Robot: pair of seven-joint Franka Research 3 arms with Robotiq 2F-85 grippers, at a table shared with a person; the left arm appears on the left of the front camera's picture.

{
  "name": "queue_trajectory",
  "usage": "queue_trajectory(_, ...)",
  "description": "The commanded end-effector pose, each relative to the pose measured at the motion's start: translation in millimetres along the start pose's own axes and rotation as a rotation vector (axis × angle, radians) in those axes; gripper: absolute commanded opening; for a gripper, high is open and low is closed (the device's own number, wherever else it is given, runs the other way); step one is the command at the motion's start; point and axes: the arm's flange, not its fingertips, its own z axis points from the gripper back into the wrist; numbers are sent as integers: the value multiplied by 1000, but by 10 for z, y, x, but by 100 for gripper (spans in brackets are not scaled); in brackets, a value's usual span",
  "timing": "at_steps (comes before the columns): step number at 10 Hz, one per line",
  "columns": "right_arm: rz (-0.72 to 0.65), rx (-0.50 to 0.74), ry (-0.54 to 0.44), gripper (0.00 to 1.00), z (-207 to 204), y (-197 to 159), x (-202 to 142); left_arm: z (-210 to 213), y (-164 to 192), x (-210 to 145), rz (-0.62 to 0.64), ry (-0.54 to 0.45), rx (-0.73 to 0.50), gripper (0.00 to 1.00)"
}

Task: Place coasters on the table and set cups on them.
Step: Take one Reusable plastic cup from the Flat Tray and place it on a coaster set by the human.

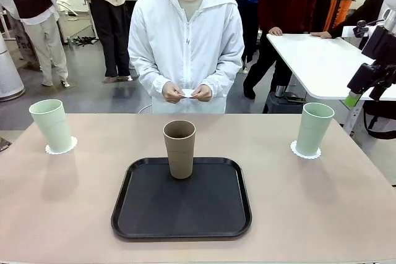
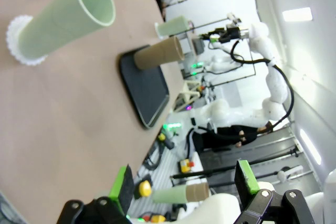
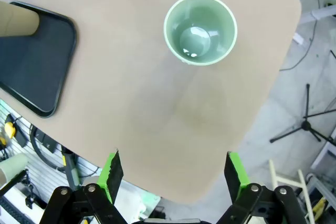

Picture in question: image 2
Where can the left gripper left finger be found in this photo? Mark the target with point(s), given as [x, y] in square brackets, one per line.
[123, 190]

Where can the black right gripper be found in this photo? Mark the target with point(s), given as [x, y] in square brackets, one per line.
[236, 34]

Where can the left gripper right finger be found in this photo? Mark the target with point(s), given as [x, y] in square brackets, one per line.
[248, 182]

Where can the tall pale green cup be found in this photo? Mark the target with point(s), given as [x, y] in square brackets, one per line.
[52, 24]
[173, 26]

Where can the tall brown cup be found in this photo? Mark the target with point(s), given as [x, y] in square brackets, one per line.
[157, 53]

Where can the white scalloped paper coaster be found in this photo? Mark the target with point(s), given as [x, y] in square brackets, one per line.
[13, 32]

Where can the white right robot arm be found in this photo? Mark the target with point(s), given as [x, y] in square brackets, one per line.
[275, 87]

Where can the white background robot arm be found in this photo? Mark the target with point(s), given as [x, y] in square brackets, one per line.
[220, 65]

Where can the grey monitor box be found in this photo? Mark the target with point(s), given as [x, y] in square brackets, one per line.
[198, 45]

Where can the round yellow push button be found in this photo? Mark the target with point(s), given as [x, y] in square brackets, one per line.
[145, 188]
[162, 137]

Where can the yellow box with red button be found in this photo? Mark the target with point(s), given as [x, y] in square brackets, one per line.
[156, 218]
[186, 166]

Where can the spare pale green cup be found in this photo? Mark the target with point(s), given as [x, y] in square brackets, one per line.
[170, 195]

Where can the person in black outfit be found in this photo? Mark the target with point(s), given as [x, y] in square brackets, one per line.
[228, 137]

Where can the spare brown cup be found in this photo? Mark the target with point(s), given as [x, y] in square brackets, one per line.
[198, 192]

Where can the beige wooden stool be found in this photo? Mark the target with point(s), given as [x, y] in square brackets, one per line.
[187, 95]

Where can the ceiling light panel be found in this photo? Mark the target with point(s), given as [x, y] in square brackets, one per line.
[298, 14]

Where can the black plastic tray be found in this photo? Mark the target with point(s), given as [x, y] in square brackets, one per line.
[144, 90]

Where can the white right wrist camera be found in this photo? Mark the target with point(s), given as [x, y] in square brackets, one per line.
[234, 19]

